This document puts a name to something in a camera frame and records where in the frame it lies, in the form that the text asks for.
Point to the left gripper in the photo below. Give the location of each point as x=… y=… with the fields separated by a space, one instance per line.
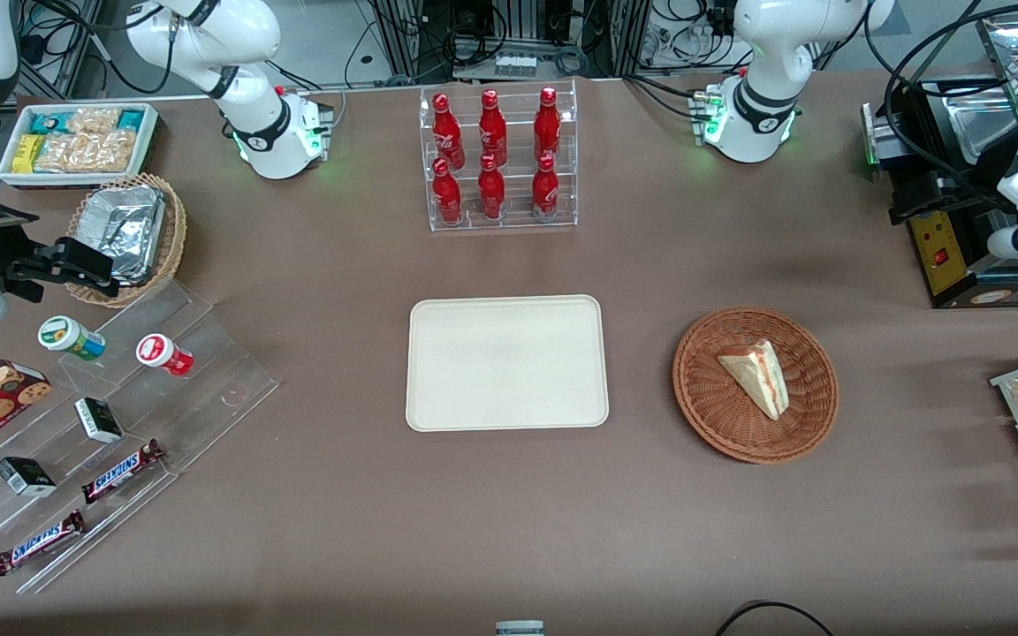
x=956 y=195

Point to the triangular sandwich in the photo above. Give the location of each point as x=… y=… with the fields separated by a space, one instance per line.
x=761 y=380

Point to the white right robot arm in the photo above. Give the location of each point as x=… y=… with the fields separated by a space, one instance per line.
x=257 y=132

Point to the oval light wicker basket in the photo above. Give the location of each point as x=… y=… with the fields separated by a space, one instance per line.
x=176 y=238

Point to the round brown wicker basket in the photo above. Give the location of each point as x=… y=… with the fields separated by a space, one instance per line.
x=721 y=415

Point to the cream rectangular tray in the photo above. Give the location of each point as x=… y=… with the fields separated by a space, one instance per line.
x=509 y=362

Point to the green lidded yogurt cup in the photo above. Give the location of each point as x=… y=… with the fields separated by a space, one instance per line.
x=67 y=336

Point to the silver foil package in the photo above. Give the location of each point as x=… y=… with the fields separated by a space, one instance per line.
x=125 y=230

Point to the steel food warmer pan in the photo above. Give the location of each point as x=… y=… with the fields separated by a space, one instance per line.
x=986 y=124

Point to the black glass food warmer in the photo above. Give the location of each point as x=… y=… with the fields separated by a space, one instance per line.
x=960 y=284

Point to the white plastic snack bin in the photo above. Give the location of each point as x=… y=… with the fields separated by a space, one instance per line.
x=5 y=174

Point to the yellow snack package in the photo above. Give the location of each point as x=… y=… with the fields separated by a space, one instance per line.
x=28 y=154

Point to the clear bag of puffed snacks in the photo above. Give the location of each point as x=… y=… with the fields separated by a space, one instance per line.
x=89 y=152
x=94 y=120

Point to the red lidded yogurt cup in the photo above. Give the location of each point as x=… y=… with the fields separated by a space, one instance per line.
x=160 y=353

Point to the teal snack package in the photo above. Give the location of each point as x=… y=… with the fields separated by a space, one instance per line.
x=49 y=122
x=130 y=120

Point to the small black carton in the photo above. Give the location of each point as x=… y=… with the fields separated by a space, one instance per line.
x=25 y=477
x=99 y=420

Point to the clear acrylic stepped display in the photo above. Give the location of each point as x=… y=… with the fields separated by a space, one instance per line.
x=226 y=389

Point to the Snickers chocolate bar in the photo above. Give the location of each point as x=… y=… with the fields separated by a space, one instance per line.
x=39 y=543
x=120 y=473

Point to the red cola bottle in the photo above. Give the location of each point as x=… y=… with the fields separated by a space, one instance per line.
x=491 y=190
x=448 y=132
x=547 y=124
x=447 y=196
x=493 y=128
x=545 y=188

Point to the clear acrylic bottle rack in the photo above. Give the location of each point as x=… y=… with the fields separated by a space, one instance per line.
x=520 y=225

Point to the white power strip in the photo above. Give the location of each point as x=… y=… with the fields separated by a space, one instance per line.
x=515 y=65

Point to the grey white device edge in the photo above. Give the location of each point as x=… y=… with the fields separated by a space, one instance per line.
x=520 y=629

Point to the silver metal bracket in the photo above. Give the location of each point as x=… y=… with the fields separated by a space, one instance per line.
x=880 y=137

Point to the aluminium profile frame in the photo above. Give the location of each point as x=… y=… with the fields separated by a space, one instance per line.
x=509 y=26

